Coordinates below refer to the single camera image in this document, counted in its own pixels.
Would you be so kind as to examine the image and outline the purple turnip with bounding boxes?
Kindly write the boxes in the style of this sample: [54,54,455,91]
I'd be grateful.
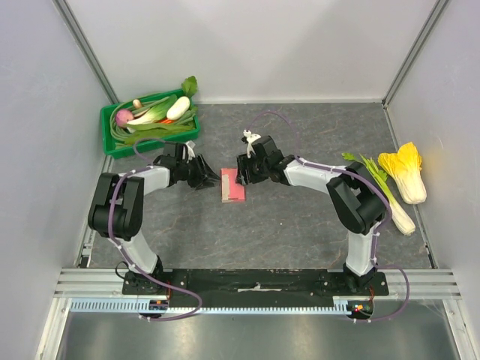
[115,109,135,128]

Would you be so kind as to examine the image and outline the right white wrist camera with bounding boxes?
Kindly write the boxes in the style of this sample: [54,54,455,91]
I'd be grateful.
[241,130,261,158]

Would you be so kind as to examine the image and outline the pink express box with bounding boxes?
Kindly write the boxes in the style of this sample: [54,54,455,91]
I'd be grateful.
[220,168,246,203]

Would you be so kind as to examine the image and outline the green leafy vegetable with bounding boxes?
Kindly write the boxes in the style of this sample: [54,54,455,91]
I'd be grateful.
[134,76,198,136]

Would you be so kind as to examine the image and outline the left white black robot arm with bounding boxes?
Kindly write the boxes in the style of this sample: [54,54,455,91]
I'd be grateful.
[88,142,221,295]

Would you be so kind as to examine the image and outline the grey cable duct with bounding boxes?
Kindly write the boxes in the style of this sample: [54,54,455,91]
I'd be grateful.
[69,296,357,313]

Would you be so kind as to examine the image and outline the brown mushroom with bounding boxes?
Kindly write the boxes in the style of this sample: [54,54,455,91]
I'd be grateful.
[133,99,142,109]

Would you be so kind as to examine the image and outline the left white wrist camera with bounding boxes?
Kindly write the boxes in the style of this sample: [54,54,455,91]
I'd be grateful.
[185,140,196,161]

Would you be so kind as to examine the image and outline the yellow napa cabbage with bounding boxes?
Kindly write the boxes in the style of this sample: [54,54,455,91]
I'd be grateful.
[377,142,427,205]

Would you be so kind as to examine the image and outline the green celery stalk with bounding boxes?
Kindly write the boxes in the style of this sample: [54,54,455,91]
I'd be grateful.
[342,152,416,236]

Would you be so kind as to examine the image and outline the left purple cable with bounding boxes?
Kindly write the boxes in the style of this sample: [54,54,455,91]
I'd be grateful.
[106,137,204,323]

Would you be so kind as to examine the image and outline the purple cable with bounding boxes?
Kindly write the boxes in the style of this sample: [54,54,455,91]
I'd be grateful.
[106,137,204,323]
[245,111,410,323]

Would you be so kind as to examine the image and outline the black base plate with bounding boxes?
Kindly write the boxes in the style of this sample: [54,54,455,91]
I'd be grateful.
[121,268,389,309]

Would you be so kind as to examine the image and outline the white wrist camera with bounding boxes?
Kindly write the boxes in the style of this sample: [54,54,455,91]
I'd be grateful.
[241,130,261,158]
[185,140,196,161]

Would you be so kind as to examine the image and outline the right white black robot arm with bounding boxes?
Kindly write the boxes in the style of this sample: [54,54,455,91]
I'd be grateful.
[236,130,389,296]

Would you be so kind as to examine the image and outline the orange carrot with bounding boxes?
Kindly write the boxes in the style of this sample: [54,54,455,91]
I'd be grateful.
[157,118,176,125]

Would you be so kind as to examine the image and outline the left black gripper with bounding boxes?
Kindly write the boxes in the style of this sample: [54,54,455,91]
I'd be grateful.
[176,154,221,191]

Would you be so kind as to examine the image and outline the white radish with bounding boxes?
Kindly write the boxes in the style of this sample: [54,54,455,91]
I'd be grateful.
[166,96,191,121]

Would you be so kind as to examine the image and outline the green plastic crate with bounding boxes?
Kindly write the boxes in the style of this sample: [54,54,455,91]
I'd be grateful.
[100,103,200,159]

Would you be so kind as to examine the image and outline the bok choy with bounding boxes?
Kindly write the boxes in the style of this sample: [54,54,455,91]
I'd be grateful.
[127,95,178,126]

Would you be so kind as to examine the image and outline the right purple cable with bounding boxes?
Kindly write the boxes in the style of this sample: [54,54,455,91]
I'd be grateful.
[245,111,410,323]

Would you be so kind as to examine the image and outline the green long beans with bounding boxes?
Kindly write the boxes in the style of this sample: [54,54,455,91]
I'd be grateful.
[109,100,159,143]

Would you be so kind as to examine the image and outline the aluminium rail frame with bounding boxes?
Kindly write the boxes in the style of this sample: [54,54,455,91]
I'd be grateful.
[54,268,461,300]

